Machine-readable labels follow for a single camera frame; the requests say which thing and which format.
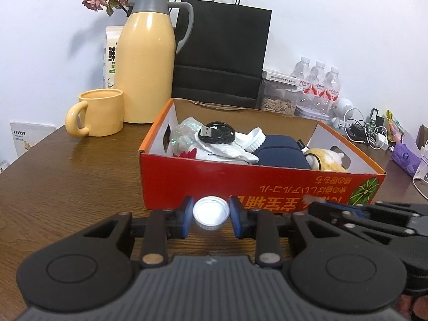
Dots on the red cardboard box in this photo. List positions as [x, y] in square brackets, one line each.
[167, 177]

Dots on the purple tissue pack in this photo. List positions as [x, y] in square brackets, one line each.
[406, 159]

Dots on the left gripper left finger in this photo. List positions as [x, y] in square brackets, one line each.
[160, 226]

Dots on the water bottle right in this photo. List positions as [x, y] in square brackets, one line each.
[332, 88]

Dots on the water bottle middle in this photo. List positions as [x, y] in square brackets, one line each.
[316, 78]

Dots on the clear plastic bag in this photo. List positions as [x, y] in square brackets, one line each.
[182, 138]

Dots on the white round puck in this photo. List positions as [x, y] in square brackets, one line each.
[253, 140]

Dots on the white wall panel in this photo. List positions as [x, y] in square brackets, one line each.
[27, 135]

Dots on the milk carton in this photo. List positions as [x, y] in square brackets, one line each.
[112, 35]

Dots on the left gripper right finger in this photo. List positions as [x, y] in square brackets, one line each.
[259, 225]

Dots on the navy blue pouch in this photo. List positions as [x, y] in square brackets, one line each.
[281, 151]

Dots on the clear snack container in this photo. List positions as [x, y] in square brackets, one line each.
[278, 93]

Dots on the black paper bag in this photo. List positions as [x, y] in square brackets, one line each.
[222, 61]

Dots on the yellow ceramic mug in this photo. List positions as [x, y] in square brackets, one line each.
[98, 113]

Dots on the water bottle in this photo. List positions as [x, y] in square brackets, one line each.
[301, 72]
[332, 88]
[316, 78]

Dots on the white cloth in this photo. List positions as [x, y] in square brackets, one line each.
[217, 142]

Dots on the yellow thermos jug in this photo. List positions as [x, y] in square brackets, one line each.
[145, 56]

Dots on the water bottle left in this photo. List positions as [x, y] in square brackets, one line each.
[301, 72]

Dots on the white bottle cap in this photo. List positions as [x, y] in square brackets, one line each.
[211, 212]

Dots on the white small camera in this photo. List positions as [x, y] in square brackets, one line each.
[342, 110]

